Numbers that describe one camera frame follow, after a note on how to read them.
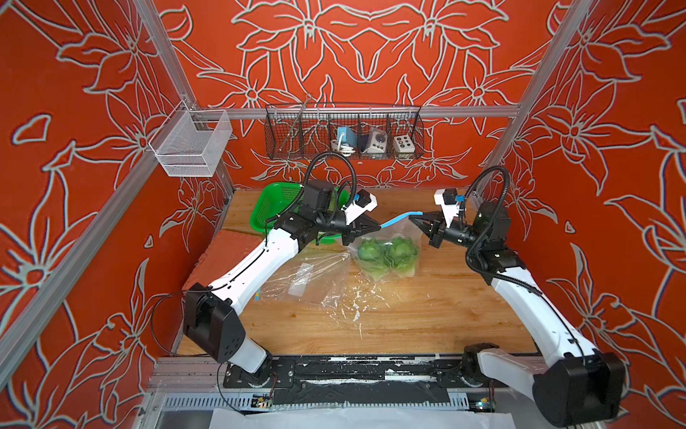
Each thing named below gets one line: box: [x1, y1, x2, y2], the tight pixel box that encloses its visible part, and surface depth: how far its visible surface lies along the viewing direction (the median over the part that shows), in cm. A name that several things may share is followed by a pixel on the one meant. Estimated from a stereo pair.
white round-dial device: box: [362, 127, 388, 154], surface depth 93 cm
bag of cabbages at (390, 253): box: [348, 214, 424, 283], surface depth 81 cm
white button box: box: [393, 134, 416, 153], surface depth 96 cm
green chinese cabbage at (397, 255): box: [376, 235, 420, 282], surface depth 81 cm
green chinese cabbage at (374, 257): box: [357, 237, 393, 282], surface depth 82 cm
